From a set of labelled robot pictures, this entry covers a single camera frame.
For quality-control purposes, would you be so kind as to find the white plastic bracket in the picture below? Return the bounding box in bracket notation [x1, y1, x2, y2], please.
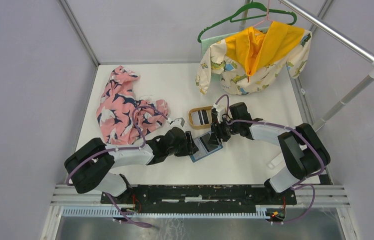
[267, 153, 285, 170]

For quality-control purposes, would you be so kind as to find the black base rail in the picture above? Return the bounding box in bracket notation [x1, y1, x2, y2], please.
[114, 184, 297, 214]

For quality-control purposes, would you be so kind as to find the white toothed cable duct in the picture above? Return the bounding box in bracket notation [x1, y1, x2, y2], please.
[61, 206, 269, 220]

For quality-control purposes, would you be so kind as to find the pink wire hanger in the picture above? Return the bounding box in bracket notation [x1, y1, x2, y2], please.
[253, 0, 272, 30]

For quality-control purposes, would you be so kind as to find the green plastic hanger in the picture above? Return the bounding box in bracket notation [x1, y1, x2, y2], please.
[197, 1, 298, 43]

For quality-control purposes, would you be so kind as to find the black credit card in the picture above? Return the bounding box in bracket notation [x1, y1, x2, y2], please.
[199, 131, 223, 153]

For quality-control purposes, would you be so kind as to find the light green cloth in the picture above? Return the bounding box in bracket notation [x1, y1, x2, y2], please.
[201, 27, 269, 63]

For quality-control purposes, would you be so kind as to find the metal clothes rack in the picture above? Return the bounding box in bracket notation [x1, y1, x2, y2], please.
[239, 0, 374, 132]

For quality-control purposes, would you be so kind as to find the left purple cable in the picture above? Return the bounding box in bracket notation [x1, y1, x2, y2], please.
[65, 105, 171, 229]

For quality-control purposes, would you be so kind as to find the blue leather card holder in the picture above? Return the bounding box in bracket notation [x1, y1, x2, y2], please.
[190, 131, 223, 163]

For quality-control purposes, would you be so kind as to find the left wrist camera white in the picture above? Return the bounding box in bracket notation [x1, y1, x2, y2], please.
[167, 117, 185, 130]

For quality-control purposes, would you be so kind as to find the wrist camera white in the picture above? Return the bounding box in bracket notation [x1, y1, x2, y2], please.
[167, 117, 185, 130]
[211, 103, 227, 123]

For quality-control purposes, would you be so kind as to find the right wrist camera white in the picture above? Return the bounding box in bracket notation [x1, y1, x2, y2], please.
[211, 103, 227, 123]

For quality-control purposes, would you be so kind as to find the oval wooden tray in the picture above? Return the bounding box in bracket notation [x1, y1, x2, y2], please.
[188, 106, 212, 130]

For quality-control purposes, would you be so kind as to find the pink shark print garment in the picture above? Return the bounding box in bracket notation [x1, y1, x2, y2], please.
[96, 65, 169, 145]

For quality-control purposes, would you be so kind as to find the grey striped credit card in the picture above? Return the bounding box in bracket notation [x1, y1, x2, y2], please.
[198, 109, 209, 126]

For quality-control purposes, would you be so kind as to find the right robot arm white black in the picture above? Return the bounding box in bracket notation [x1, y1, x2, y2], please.
[208, 102, 331, 204]

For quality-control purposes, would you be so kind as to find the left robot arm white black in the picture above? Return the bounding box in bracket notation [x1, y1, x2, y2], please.
[64, 127, 199, 204]

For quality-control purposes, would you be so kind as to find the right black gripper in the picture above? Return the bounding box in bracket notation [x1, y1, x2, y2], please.
[207, 115, 240, 146]

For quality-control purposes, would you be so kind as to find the dinosaur print yellow lined jacket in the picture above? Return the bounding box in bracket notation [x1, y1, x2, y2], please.
[195, 21, 313, 95]

